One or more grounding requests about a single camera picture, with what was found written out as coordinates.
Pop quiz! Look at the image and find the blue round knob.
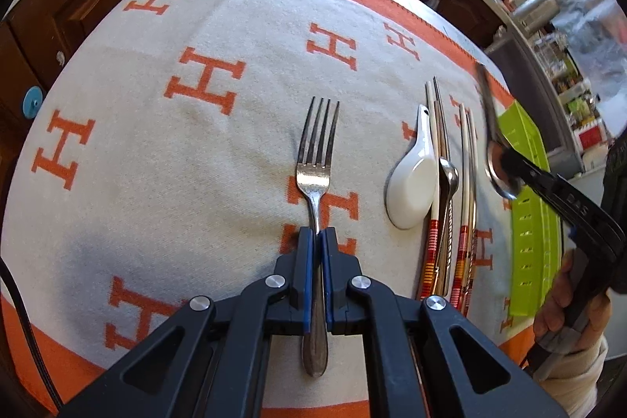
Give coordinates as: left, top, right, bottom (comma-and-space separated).
22, 86, 46, 119

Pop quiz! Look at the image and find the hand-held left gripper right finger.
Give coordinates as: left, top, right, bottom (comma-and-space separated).
319, 226, 573, 418

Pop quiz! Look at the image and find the frosted door cabinet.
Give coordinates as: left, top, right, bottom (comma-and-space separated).
485, 26, 584, 174

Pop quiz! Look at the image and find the wall poster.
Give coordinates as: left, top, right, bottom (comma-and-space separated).
549, 0, 627, 105

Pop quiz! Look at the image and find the green plastic utensil tray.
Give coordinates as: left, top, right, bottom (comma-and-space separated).
497, 100, 564, 318

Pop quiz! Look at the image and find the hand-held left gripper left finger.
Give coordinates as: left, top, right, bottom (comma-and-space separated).
58, 226, 315, 418

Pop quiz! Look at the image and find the metal fork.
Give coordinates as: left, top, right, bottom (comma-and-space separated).
296, 97, 341, 378

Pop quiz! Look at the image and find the metal spoon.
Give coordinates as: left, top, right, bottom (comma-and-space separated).
433, 157, 460, 299
475, 62, 525, 201

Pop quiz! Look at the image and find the black cable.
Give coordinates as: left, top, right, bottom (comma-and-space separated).
0, 259, 64, 404

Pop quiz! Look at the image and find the person's right forearm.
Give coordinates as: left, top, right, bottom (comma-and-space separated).
531, 335, 611, 418

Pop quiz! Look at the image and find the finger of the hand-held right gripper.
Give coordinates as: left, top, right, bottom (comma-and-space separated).
498, 148, 560, 199

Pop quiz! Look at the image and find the metal chopstick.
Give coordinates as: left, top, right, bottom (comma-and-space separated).
432, 76, 454, 164

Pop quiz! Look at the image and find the person's right hand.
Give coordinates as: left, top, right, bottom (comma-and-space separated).
533, 252, 613, 353

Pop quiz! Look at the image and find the orange grey printed blanket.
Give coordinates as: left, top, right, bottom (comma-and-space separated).
0, 0, 540, 418

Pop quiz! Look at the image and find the white chopstick red striped end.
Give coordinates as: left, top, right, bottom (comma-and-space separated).
416, 80, 442, 300
451, 102, 471, 313
463, 109, 480, 316

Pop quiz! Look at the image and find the white ceramic spoon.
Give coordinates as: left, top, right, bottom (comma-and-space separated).
385, 103, 438, 231

